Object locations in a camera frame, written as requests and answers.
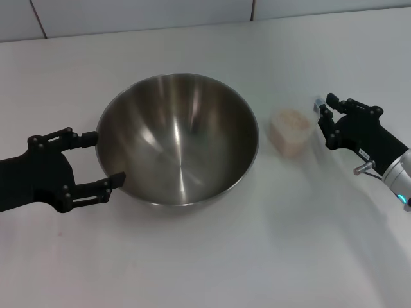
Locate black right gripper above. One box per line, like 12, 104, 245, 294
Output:
319, 92, 410, 177

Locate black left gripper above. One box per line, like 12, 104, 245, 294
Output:
0, 126, 127, 214

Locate stainless steel mixing bowl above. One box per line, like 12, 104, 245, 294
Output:
95, 73, 260, 215

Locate right arm cable with plug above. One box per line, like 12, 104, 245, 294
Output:
353, 160, 387, 181

